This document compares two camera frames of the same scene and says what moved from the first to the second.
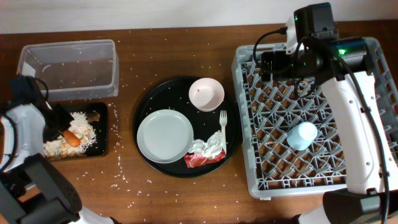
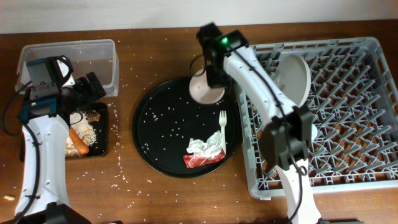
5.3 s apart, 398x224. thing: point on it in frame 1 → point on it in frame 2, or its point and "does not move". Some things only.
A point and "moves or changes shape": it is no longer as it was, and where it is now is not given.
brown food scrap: x=93 y=117 does not move
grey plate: x=165 y=136 moves or changes shape
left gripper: x=66 y=117 → x=90 y=96
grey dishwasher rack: x=292 y=142 does not move
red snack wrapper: x=194 y=160 does not move
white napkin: x=210 y=148 does not move
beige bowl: x=206 y=94 moves or changes shape
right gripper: x=279 y=58 → x=210 y=79
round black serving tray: x=174 y=94 does not move
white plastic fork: x=223 y=121 does not move
